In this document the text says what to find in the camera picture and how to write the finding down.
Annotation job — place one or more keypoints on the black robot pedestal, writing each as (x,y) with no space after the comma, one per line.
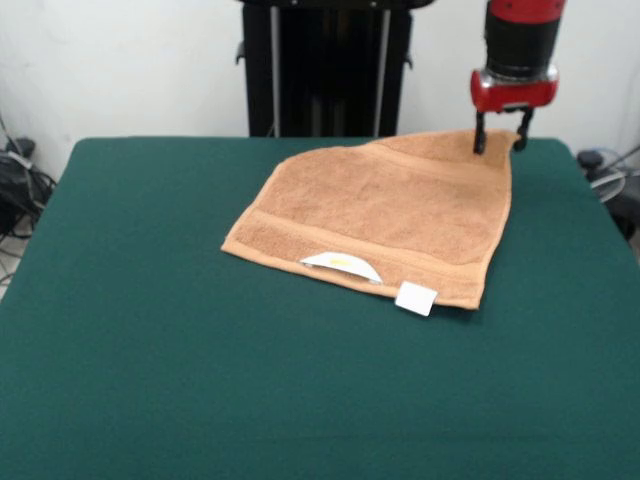
(325,75)

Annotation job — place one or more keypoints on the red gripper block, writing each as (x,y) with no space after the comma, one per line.
(515,94)

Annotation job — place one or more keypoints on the dark green table cloth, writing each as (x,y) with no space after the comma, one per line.
(150,375)

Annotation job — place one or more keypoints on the tan terry towel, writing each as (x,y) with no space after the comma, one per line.
(380,210)

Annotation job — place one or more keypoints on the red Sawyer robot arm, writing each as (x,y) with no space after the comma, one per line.
(522,35)

